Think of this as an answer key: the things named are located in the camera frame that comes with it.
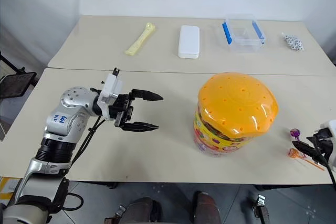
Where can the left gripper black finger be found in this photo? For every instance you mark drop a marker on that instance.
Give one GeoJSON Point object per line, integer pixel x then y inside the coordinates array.
{"type": "Point", "coordinates": [139, 126]}
{"type": "Point", "coordinates": [147, 95]}

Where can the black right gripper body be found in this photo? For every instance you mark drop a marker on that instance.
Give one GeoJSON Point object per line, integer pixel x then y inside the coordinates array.
{"type": "Point", "coordinates": [321, 145]}

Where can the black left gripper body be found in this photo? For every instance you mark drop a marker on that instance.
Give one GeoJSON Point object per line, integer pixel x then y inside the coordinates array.
{"type": "Point", "coordinates": [123, 108]}

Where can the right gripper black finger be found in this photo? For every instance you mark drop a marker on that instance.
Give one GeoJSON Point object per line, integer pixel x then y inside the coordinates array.
{"type": "Point", "coordinates": [303, 147]}

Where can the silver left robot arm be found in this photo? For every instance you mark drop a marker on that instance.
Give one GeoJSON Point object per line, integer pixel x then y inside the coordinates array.
{"type": "Point", "coordinates": [60, 121]}

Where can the colourful printed candy jar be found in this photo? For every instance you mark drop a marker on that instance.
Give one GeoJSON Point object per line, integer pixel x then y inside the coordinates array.
{"type": "Point", "coordinates": [210, 141]}

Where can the orange perforated jar lid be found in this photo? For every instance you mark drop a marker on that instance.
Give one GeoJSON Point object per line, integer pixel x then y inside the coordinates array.
{"type": "Point", "coordinates": [236, 100]}

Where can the orange lollipop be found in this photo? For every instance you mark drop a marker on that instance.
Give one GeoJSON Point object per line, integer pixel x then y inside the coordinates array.
{"type": "Point", "coordinates": [294, 153]}

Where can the purple lollipop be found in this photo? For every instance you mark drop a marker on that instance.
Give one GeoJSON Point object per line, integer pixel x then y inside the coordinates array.
{"type": "Point", "coordinates": [294, 132]}

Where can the pale yellow bone toy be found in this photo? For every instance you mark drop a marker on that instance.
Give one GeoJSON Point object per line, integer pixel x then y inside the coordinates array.
{"type": "Point", "coordinates": [139, 41]}

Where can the white rectangular box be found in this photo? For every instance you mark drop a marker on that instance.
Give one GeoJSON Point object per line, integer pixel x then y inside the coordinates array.
{"type": "Point", "coordinates": [189, 41]}

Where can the dark rounded shape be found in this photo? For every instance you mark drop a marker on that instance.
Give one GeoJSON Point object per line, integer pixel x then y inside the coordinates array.
{"type": "Point", "coordinates": [141, 211]}
{"type": "Point", "coordinates": [207, 208]}

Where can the blue container latch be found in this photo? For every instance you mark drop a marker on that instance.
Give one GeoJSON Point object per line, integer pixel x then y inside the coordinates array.
{"type": "Point", "coordinates": [258, 31]}
{"type": "Point", "coordinates": [226, 33]}

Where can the bag of small dice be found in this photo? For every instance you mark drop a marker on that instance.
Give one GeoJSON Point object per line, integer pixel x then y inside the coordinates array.
{"type": "Point", "coordinates": [293, 41]}

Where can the black mesh chair seat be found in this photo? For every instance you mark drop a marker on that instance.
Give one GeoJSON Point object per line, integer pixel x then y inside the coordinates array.
{"type": "Point", "coordinates": [15, 85]}

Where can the clear plastic storage container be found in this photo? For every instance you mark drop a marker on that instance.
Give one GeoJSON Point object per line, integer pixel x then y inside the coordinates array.
{"type": "Point", "coordinates": [245, 40]}

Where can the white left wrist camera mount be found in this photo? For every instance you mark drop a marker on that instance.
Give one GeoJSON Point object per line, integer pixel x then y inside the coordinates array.
{"type": "Point", "coordinates": [111, 87]}

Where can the metal foot bracket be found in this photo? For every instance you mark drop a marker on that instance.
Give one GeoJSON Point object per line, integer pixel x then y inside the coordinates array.
{"type": "Point", "coordinates": [262, 207]}
{"type": "Point", "coordinates": [116, 213]}

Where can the black metal stand frame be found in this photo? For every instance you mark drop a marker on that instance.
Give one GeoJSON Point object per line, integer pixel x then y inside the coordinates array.
{"type": "Point", "coordinates": [9, 62]}

